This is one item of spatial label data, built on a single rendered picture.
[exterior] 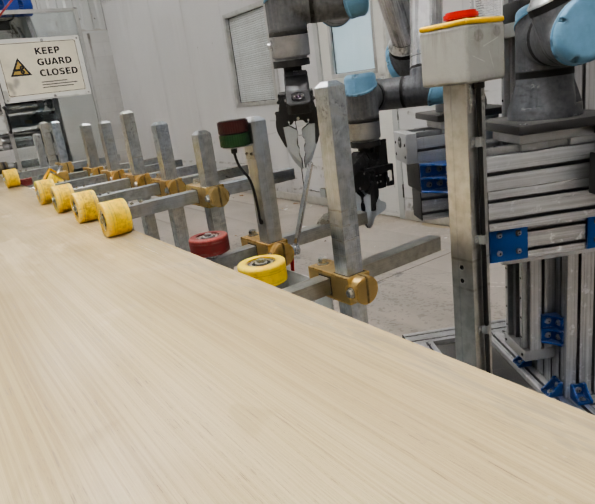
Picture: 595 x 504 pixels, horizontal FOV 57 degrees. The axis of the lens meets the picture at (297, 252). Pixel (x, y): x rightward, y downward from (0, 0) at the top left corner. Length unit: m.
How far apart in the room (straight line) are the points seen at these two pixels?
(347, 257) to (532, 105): 0.57
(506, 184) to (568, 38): 0.31
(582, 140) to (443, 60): 0.68
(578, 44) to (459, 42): 0.50
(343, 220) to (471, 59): 0.36
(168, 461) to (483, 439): 0.25
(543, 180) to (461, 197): 0.59
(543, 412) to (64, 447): 0.40
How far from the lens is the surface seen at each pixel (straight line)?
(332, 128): 0.89
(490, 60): 0.71
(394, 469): 0.44
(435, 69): 0.71
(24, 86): 3.54
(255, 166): 1.11
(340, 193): 0.91
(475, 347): 0.80
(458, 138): 0.72
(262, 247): 1.15
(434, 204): 1.75
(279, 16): 1.10
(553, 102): 1.29
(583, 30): 1.16
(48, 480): 0.52
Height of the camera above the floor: 1.18
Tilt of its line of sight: 17 degrees down
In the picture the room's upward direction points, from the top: 8 degrees counter-clockwise
